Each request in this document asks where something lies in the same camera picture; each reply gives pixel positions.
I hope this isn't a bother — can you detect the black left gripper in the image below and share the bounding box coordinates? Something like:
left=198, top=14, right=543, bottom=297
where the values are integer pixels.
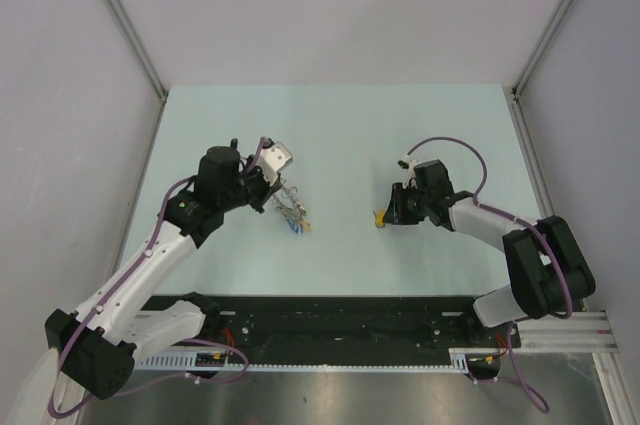
left=219, top=154, right=281, bottom=213

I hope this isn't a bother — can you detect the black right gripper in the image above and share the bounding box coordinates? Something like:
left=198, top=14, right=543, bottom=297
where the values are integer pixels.
left=382, top=182, right=432, bottom=225

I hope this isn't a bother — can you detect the yellow plastic key tag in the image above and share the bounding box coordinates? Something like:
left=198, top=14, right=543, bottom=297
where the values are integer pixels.
left=375, top=210, right=385, bottom=228

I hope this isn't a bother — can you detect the steel disc keyring holder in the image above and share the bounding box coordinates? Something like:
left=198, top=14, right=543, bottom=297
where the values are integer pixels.
left=270, top=185, right=307, bottom=223

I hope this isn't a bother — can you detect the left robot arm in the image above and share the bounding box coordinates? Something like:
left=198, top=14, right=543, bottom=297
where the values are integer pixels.
left=45, top=138, right=293, bottom=400

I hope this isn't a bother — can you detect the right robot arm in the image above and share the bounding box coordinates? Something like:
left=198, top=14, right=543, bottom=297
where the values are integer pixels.
left=376, top=158, right=596, bottom=346

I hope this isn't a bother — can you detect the aluminium front crossbar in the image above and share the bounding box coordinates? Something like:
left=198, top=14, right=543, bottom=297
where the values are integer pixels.
left=516, top=312, right=618, bottom=354

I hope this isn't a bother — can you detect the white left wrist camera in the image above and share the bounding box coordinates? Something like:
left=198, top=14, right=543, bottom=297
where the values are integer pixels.
left=256, top=137, right=293, bottom=185

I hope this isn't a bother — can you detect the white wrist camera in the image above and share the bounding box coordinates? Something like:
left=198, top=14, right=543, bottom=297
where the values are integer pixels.
left=397, top=155, right=420, bottom=183
left=256, top=137, right=293, bottom=185

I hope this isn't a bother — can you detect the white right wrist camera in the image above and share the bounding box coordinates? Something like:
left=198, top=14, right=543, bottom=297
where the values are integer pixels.
left=397, top=155, right=420, bottom=183

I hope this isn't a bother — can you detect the aluminium frame rail left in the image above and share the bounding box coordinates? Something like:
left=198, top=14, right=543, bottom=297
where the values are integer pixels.
left=104, top=89, right=170, bottom=280

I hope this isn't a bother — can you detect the aluminium frame rail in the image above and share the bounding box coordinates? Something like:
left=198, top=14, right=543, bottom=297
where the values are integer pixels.
left=506, top=89, right=555, bottom=216
left=104, top=89, right=170, bottom=280

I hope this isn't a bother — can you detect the aluminium frame rail right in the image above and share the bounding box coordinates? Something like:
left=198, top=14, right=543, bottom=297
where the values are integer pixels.
left=506, top=89, right=555, bottom=216

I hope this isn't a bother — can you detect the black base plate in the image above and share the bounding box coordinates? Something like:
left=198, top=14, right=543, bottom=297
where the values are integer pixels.
left=134, top=292, right=526, bottom=366

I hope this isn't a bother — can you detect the white slotted cable duct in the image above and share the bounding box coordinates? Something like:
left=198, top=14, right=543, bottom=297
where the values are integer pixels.
left=134, top=348, right=469, bottom=374

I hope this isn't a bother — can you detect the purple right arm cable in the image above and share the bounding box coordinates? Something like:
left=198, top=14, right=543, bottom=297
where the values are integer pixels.
left=404, top=137, right=576, bottom=416

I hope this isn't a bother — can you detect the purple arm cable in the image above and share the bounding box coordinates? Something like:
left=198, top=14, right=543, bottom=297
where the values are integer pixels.
left=47, top=137, right=266, bottom=419
left=404, top=137, right=576, bottom=416

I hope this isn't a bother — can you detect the aluminium frame post left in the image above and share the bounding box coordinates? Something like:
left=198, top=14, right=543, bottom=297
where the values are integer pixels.
left=103, top=0, right=168, bottom=103

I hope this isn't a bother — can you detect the aluminium frame post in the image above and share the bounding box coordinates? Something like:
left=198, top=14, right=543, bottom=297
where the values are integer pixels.
left=103, top=0, right=168, bottom=103
left=511, top=0, right=576, bottom=100

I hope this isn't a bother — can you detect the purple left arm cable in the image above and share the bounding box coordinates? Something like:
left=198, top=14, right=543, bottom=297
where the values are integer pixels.
left=47, top=137, right=266, bottom=419

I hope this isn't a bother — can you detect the aluminium frame post right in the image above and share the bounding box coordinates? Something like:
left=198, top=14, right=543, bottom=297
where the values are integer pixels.
left=511, top=0, right=576, bottom=100

